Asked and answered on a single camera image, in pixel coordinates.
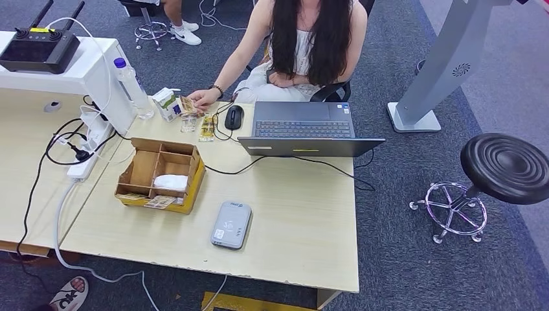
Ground person's left hand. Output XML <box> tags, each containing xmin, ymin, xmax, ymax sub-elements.
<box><xmin>269</xmin><ymin>72</ymin><xmax>298</xmax><ymax>89</ymax></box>

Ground person's right hand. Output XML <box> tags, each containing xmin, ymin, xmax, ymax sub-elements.
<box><xmin>187</xmin><ymin>87</ymin><xmax>221</xmax><ymax>108</ymax></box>

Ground patterned ID card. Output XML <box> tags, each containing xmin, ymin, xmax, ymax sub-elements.
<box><xmin>179</xmin><ymin>95</ymin><xmax>203</xmax><ymax>117</ymax></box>

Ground black computer mouse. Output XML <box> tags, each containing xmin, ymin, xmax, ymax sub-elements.
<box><xmin>223</xmin><ymin>105</ymin><xmax>245</xmax><ymax>132</ymax></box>

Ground person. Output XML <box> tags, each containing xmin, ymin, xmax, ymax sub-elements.
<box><xmin>159</xmin><ymin>0</ymin><xmax>203</xmax><ymax>47</ymax></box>
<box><xmin>187</xmin><ymin>0</ymin><xmax>369</xmax><ymax>108</ymax></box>

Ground white wrapped card packet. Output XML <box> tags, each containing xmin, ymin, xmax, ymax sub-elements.
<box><xmin>153</xmin><ymin>174</ymin><xmax>190</xmax><ymax>192</ymax></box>

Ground grey card reader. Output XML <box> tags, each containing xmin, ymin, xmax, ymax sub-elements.
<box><xmin>209</xmin><ymin>200</ymin><xmax>253</xmax><ymax>251</ymax></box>

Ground person's foot in sandal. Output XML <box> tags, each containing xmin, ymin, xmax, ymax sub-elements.
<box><xmin>49</xmin><ymin>277</ymin><xmax>89</xmax><ymax>311</ymax></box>

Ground small milk carton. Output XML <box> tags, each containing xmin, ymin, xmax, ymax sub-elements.
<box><xmin>152</xmin><ymin>87</ymin><xmax>183</xmax><ymax>124</ymax></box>

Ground grey laptop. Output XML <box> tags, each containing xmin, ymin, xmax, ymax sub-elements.
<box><xmin>237</xmin><ymin>100</ymin><xmax>386</xmax><ymax>158</ymax></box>

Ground clear plastic water bottle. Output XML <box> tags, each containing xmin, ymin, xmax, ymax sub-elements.
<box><xmin>113</xmin><ymin>57</ymin><xmax>155</xmax><ymax>120</ymax></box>

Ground chrome base stool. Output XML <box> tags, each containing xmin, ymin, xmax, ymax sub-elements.
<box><xmin>119</xmin><ymin>0</ymin><xmax>171</xmax><ymax>51</ymax></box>

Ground cardboard divider box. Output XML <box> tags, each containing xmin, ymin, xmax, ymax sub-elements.
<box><xmin>114</xmin><ymin>137</ymin><xmax>207</xmax><ymax>216</ymax></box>

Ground white power adapter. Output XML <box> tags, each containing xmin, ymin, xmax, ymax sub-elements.
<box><xmin>78</xmin><ymin>105</ymin><xmax>108</xmax><ymax>130</ymax></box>

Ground white desk cabinet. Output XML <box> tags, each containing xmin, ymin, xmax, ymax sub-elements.
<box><xmin>0</xmin><ymin>30</ymin><xmax>137</xmax><ymax>137</ymax></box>

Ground white power strip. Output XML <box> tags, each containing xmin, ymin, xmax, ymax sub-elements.
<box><xmin>65</xmin><ymin>112</ymin><xmax>116</xmax><ymax>183</ymax></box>

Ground grey kiosk stand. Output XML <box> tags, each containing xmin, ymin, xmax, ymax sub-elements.
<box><xmin>386</xmin><ymin>0</ymin><xmax>528</xmax><ymax>133</ymax></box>

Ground black antenna remote controller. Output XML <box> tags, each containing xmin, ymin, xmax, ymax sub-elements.
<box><xmin>0</xmin><ymin>0</ymin><xmax>85</xmax><ymax>75</ymax></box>

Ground black round stool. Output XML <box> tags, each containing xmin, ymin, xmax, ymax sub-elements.
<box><xmin>409</xmin><ymin>132</ymin><xmax>549</xmax><ymax>245</ymax></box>

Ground black mouse cable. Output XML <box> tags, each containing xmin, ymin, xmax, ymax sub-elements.
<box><xmin>211</xmin><ymin>87</ymin><xmax>251</xmax><ymax>143</ymax></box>

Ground black laptop power cable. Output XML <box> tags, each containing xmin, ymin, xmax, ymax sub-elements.
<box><xmin>205</xmin><ymin>148</ymin><xmax>377</xmax><ymax>192</ymax></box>

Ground white coiled floor cable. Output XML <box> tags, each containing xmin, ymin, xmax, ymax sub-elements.
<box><xmin>197</xmin><ymin>0</ymin><xmax>252</xmax><ymax>31</ymax></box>

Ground thin white cable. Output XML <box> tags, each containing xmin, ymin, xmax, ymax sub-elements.
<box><xmin>43</xmin><ymin>16</ymin><xmax>113</xmax><ymax>143</ymax></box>

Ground black plug cable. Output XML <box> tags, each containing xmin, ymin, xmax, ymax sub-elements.
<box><xmin>44</xmin><ymin>128</ymin><xmax>118</xmax><ymax>167</ymax></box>

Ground grey power strip cord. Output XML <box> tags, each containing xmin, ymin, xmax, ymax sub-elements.
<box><xmin>53</xmin><ymin>180</ymin><xmax>162</xmax><ymax>311</ymax></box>

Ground long black cable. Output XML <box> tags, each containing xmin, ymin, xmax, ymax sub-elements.
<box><xmin>15</xmin><ymin>118</ymin><xmax>84</xmax><ymax>280</ymax></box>

